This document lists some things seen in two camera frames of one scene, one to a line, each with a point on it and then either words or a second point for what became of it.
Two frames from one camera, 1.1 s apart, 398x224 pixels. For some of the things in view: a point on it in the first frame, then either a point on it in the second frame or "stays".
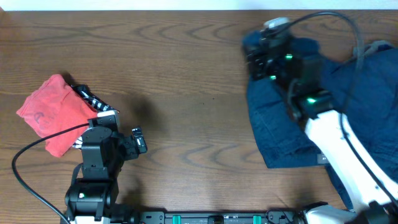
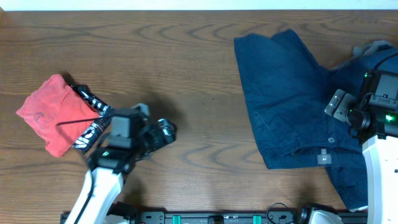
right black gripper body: x=275 y=70 to x=351 y=113
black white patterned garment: x=97 y=104 stays
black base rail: x=218 y=218 stays
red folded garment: x=55 y=106 stays
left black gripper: x=129 y=144 to x=155 y=132
